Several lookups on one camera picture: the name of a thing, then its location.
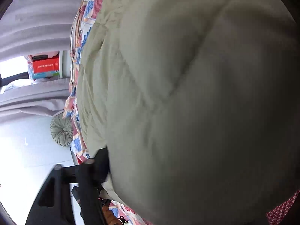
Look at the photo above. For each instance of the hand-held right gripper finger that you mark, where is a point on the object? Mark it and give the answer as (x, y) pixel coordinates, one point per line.
(85, 180)

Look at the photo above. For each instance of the beige puffer jacket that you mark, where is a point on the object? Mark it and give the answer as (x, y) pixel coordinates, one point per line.
(199, 98)

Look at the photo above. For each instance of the leaf patchwork bed sheet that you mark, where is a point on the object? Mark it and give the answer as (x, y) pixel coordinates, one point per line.
(79, 143)

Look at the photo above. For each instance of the round green pleated cushion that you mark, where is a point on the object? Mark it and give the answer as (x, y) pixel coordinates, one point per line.
(62, 130)

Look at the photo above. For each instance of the pale lilac curtain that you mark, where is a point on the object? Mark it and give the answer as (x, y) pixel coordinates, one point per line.
(32, 100)
(39, 16)

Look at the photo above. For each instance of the colourful printed packet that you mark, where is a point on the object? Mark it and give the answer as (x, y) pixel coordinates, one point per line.
(44, 75)

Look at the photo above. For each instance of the red box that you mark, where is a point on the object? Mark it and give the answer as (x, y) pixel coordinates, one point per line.
(45, 66)

